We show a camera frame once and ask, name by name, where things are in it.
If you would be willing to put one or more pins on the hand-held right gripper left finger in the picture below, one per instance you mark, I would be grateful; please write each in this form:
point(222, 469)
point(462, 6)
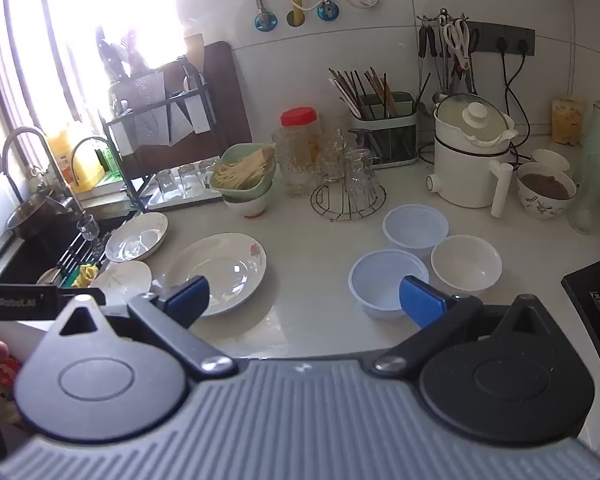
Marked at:
point(190, 297)

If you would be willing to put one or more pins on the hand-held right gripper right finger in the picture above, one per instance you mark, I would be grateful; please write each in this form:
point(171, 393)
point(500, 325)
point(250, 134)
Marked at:
point(420, 305)

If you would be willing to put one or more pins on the translucent plastic bowl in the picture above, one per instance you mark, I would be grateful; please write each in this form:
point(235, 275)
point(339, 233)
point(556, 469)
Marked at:
point(380, 280)
point(416, 227)

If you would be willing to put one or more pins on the large white flower plate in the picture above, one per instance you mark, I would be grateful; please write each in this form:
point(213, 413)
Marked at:
point(225, 265)

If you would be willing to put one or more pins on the white ceramic bowl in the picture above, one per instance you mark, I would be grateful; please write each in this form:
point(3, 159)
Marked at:
point(466, 264)

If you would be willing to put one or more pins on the small white plate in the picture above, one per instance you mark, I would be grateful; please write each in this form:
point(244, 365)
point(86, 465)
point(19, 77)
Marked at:
point(122, 277)

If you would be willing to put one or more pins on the white rimmed plate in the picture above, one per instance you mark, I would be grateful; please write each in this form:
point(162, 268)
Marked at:
point(136, 237)

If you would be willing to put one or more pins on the yellow sponge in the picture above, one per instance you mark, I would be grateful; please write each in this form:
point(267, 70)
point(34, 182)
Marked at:
point(86, 275)
point(567, 120)

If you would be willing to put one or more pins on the metal pot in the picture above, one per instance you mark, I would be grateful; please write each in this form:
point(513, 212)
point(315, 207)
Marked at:
point(30, 217)

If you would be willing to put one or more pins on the metal drip tray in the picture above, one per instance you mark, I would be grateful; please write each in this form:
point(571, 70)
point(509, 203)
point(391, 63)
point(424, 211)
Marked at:
point(180, 202)

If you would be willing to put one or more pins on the small clear glass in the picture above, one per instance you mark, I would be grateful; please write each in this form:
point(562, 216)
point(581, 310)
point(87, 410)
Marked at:
point(87, 225)

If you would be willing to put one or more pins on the white bowl with red base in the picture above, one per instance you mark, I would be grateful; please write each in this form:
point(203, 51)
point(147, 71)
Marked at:
point(247, 204)

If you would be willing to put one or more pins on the clear drinking glass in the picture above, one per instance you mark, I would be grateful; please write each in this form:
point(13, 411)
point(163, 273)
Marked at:
point(208, 170)
point(188, 180)
point(165, 182)

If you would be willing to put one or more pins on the green bowl with noodles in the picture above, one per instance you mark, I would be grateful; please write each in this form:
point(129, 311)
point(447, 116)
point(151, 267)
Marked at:
point(242, 172)

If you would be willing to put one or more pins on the upturned clear glass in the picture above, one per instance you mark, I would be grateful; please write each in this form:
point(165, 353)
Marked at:
point(362, 177)
point(330, 160)

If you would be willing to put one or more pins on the white electric cooking pot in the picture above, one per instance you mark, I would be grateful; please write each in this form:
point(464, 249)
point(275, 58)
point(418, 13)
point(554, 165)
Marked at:
point(467, 170)

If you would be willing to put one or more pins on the yellow detergent bottle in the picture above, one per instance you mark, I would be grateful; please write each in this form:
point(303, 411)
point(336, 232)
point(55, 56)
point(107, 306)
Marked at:
point(87, 172)

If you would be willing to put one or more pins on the orange bottle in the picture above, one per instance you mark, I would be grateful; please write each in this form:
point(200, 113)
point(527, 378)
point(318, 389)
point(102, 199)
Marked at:
point(60, 147)

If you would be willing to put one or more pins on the tall textured glass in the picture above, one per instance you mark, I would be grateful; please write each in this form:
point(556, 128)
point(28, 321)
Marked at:
point(290, 165)

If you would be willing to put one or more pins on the white printed mug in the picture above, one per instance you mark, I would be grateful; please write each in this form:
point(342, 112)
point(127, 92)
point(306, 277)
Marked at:
point(546, 192)

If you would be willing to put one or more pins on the tall metal faucet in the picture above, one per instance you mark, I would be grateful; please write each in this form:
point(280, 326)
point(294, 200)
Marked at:
point(24, 130)

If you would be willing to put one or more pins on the green chopstick holder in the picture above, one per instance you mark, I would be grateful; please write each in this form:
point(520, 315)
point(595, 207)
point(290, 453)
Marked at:
point(387, 135)

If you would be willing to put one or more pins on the short metal faucet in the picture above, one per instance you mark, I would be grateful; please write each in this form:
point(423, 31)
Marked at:
point(87, 139)

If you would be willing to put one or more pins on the black cooktop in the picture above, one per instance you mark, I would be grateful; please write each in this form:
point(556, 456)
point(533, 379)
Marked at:
point(597, 305)

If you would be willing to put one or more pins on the black dish rack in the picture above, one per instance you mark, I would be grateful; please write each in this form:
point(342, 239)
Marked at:
point(155, 106)

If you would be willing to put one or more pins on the small white bowl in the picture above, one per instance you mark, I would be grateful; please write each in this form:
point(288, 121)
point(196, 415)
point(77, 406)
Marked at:
point(550, 159)

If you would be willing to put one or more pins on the textured glass tumbler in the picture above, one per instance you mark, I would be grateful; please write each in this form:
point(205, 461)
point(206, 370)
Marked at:
point(585, 200)

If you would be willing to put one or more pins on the dark wooden cutting board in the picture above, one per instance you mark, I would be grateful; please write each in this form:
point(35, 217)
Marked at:
point(230, 100)

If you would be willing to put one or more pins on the red lid plastic jar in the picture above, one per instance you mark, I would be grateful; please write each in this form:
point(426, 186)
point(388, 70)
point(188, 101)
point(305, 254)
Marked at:
point(300, 125)

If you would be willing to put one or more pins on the bunch of chopsticks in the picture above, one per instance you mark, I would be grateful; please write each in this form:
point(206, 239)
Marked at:
point(360, 90)

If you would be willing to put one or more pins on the blue valve cap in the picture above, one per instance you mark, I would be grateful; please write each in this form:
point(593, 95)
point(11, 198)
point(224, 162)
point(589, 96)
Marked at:
point(327, 10)
point(264, 20)

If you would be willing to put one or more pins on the metal utensil hanger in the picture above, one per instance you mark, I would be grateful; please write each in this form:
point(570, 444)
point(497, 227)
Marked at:
point(444, 14)

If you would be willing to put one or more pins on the dark wall power strip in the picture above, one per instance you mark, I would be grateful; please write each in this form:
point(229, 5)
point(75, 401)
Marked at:
point(485, 35)

